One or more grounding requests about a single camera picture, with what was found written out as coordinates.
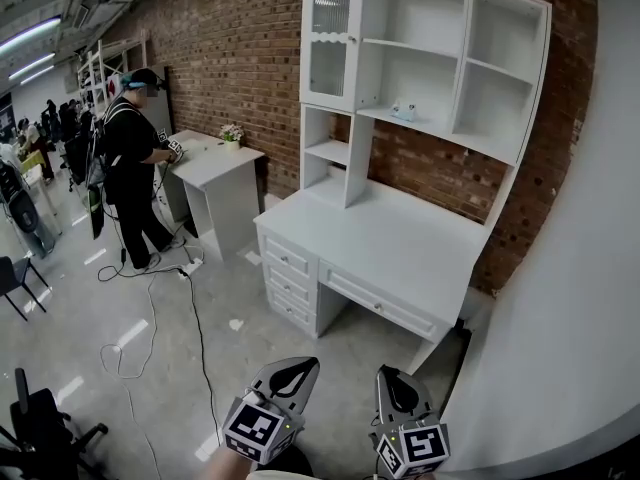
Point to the black plastic chair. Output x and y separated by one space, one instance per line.
15 278

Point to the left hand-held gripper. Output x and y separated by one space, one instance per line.
260 430

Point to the person's left forearm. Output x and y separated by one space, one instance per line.
225 465

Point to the small white desk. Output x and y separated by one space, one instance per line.
220 173

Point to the white potted flowers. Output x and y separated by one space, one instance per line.
231 135

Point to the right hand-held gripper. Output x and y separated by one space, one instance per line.
412 445

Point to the white desk with drawers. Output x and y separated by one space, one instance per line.
380 248

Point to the white power strip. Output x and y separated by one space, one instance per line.
192 265

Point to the white shelf hutch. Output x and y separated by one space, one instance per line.
400 68

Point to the long ceiling light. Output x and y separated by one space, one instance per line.
31 66
27 35

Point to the black office chair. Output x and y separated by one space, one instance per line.
40 428

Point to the white metal rack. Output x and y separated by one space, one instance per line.
107 68

